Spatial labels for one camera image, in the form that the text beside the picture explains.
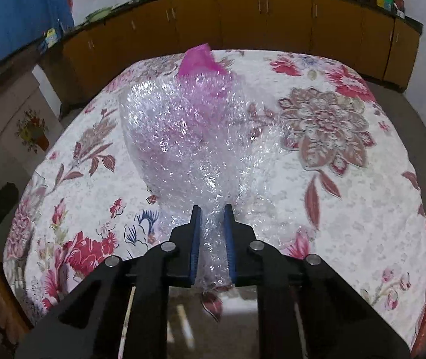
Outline floral tablecloth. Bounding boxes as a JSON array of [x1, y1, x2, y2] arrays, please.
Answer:
[[3, 50, 426, 358]]

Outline green basin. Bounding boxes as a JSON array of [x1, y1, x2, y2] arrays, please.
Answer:
[[85, 7, 112, 23]]

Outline pink plastic bag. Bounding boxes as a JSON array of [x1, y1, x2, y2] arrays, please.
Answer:
[[177, 44, 227, 78]]

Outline wooden lower kitchen cabinets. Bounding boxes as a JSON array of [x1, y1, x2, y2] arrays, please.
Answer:
[[39, 0, 423, 109]]

